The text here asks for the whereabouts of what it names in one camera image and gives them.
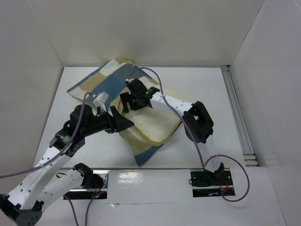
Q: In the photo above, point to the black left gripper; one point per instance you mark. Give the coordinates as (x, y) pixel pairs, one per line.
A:
(120, 122)

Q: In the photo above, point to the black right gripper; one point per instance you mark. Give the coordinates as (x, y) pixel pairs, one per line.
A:
(127, 101)

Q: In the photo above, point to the blue beige patchwork pillowcase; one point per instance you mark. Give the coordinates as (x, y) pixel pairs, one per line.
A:
(110, 78)

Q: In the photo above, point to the cream and yellow pillow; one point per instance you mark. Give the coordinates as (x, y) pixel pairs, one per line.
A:
(152, 126)

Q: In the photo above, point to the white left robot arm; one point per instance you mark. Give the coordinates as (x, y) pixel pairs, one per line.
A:
(25, 204)

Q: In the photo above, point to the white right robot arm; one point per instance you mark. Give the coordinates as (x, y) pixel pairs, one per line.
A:
(197, 122)

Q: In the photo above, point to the aluminium rail front edge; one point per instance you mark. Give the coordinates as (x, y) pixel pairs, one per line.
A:
(107, 169)

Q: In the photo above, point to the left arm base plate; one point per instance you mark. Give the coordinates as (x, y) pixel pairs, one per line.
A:
(96, 189)

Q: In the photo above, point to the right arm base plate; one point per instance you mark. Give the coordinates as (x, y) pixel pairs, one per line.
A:
(202, 186)

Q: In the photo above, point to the aluminium rail right side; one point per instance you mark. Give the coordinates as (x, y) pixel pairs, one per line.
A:
(243, 135)

